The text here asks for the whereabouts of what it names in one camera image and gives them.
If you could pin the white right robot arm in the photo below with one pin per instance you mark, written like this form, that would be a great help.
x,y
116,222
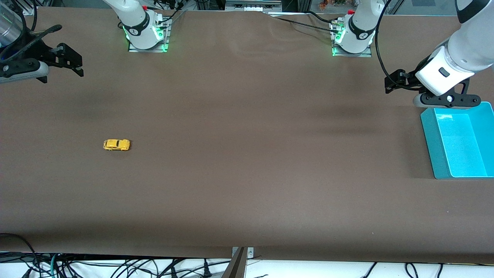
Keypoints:
x,y
135,23

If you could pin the grey metal beam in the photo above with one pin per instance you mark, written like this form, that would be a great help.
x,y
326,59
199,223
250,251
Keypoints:
x,y
235,268

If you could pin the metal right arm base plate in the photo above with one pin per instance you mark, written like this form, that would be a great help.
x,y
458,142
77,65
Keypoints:
x,y
148,50

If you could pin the yellow toy beetle car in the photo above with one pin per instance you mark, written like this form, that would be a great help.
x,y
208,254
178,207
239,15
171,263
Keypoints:
x,y
115,144

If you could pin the small metal bracket plate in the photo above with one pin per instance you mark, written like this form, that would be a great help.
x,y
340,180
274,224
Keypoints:
x,y
251,253

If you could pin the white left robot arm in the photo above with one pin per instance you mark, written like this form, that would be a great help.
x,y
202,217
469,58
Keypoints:
x,y
474,42

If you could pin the teal plastic bin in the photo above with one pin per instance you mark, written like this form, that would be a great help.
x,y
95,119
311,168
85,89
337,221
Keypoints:
x,y
463,146

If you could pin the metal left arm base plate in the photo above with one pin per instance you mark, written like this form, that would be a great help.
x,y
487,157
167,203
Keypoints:
x,y
359,55

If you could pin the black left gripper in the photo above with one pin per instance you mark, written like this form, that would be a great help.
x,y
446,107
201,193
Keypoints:
x,y
409,78

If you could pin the grey power strip box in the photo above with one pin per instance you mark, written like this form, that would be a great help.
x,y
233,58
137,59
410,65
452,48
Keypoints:
x,y
252,5

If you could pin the silver table corner bracket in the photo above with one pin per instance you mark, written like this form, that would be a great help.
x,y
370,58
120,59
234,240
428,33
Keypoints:
x,y
29,11

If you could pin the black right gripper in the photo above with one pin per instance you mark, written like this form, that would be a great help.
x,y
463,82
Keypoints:
x,y
35,54

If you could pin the black aluminium profile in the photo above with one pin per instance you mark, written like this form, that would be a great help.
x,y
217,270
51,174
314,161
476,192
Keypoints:
x,y
303,4

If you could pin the small colourful objects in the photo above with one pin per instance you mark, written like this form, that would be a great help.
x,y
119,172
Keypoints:
x,y
324,4

